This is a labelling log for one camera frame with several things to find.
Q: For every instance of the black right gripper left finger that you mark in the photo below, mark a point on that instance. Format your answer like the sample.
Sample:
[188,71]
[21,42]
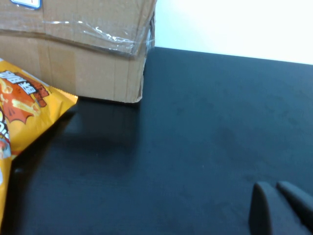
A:
[261,213]

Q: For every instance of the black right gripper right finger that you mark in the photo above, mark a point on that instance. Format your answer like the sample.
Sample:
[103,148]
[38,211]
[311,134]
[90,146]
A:
[300,203]

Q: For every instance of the large yellow snack bag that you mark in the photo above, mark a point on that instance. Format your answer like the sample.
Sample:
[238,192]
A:
[24,110]

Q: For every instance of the black table mat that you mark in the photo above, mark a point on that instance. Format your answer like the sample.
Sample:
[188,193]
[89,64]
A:
[195,134]

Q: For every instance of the taped open cardboard box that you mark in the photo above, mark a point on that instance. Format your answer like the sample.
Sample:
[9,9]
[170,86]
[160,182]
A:
[85,49]

